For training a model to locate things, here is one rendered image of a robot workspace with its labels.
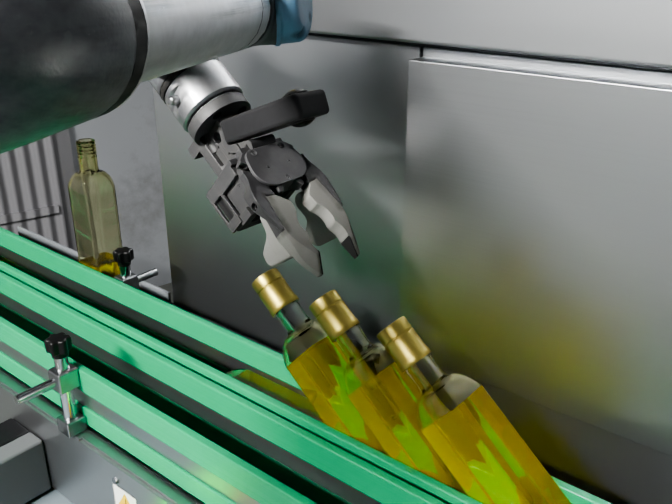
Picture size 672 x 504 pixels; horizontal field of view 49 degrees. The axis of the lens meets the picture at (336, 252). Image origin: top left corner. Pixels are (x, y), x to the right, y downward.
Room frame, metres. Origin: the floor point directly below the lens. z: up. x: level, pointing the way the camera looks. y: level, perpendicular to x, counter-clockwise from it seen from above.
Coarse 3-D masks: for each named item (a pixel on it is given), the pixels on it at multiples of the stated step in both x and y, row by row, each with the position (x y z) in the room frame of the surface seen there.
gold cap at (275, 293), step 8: (272, 272) 0.73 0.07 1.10; (256, 280) 0.73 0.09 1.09; (264, 280) 0.72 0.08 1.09; (272, 280) 0.72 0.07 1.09; (280, 280) 0.73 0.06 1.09; (256, 288) 0.73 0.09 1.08; (264, 288) 0.72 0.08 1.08; (272, 288) 0.72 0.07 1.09; (280, 288) 0.72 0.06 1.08; (288, 288) 0.73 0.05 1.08; (264, 296) 0.72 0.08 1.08; (272, 296) 0.71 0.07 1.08; (280, 296) 0.71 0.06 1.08; (288, 296) 0.72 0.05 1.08; (296, 296) 0.72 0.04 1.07; (264, 304) 0.72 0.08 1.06; (272, 304) 0.71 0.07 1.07; (280, 304) 0.71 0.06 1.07; (272, 312) 0.71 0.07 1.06
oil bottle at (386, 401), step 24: (360, 360) 0.63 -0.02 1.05; (384, 360) 0.63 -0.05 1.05; (360, 384) 0.62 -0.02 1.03; (384, 384) 0.61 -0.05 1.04; (408, 384) 0.62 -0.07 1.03; (360, 408) 0.62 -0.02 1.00; (384, 408) 0.60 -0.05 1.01; (408, 408) 0.60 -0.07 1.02; (384, 432) 0.60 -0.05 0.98; (408, 432) 0.58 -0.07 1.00; (408, 456) 0.58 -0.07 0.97; (432, 456) 0.57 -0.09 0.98; (456, 480) 0.56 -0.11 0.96
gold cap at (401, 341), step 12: (396, 324) 0.62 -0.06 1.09; (408, 324) 0.63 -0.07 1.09; (384, 336) 0.62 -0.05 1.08; (396, 336) 0.61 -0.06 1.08; (408, 336) 0.62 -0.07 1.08; (396, 348) 0.61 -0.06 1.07; (408, 348) 0.61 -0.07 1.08; (420, 348) 0.61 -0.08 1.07; (396, 360) 0.61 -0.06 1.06; (408, 360) 0.60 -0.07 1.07
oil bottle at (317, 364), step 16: (304, 320) 0.70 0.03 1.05; (288, 336) 0.69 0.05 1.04; (304, 336) 0.68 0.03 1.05; (320, 336) 0.68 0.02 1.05; (288, 352) 0.68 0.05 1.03; (304, 352) 0.67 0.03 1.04; (320, 352) 0.66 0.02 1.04; (336, 352) 0.67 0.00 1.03; (288, 368) 0.68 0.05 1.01; (304, 368) 0.67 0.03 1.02; (320, 368) 0.65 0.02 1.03; (336, 368) 0.66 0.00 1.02; (304, 384) 0.67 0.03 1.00; (320, 384) 0.65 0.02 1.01; (336, 384) 0.64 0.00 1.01; (320, 400) 0.65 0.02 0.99; (336, 400) 0.64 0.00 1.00; (320, 416) 0.65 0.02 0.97; (336, 416) 0.64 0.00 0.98; (352, 416) 0.63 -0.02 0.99; (352, 432) 0.63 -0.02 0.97; (368, 432) 0.62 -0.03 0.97
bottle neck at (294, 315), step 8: (288, 304) 0.71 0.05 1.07; (296, 304) 0.71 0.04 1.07; (280, 312) 0.71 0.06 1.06; (288, 312) 0.71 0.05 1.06; (296, 312) 0.71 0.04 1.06; (304, 312) 0.71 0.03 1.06; (280, 320) 0.71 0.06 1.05; (288, 320) 0.70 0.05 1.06; (296, 320) 0.70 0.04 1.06; (288, 328) 0.70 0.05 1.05
